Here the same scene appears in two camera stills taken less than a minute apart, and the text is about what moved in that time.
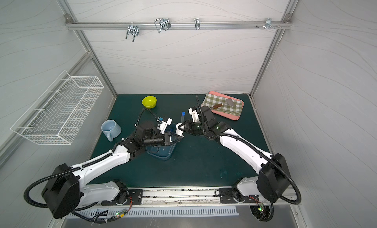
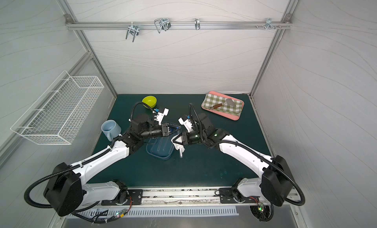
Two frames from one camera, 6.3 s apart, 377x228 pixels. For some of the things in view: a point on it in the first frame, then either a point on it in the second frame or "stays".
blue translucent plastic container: x=164 y=152 stays
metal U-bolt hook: x=132 y=29 stays
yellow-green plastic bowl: x=149 y=101 stays
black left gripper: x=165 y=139 -> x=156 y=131
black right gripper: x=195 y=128 -> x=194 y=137
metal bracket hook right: x=268 y=24 stays
